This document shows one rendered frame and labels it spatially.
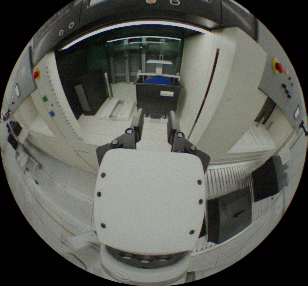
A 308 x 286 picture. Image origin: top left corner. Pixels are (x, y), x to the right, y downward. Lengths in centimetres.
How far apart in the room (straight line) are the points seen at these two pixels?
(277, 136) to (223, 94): 148
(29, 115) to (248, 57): 217
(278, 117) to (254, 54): 145
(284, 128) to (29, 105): 354
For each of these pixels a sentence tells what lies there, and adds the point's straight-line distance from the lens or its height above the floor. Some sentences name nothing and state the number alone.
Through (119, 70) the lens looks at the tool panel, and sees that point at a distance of 126.
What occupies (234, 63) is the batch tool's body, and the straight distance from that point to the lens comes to 24.
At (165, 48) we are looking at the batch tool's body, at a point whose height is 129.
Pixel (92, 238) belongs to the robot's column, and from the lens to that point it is 68.
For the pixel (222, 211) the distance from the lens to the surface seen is 56.
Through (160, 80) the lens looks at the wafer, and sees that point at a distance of 57.
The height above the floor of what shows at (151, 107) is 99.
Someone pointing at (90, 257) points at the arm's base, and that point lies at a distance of 63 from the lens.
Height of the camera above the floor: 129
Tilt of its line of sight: 49 degrees down
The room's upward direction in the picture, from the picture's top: 4 degrees clockwise
